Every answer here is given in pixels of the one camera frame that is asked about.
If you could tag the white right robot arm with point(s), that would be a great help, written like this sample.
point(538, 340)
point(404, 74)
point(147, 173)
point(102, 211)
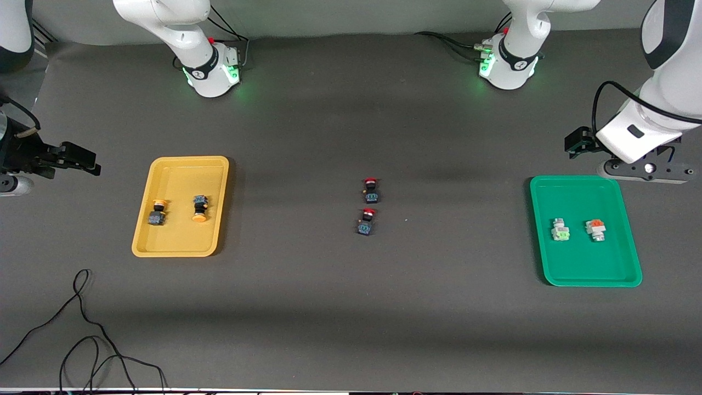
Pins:
point(205, 68)

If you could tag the yellow push button switch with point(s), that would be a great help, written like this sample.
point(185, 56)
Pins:
point(157, 219)
point(199, 202)

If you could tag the green button with orange block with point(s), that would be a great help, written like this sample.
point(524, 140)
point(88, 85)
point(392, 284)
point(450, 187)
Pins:
point(596, 233)

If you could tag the red push button switch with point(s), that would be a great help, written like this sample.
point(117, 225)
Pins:
point(366, 226)
point(372, 195)

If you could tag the green plastic tray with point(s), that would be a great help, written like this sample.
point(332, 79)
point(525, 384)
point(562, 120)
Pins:
point(587, 263)

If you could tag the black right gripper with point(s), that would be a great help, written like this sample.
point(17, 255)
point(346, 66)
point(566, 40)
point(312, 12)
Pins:
point(24, 153)

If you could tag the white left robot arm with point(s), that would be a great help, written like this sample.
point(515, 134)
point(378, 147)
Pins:
point(513, 66)

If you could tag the yellow plastic tray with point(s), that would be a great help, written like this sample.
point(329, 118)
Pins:
point(181, 241)

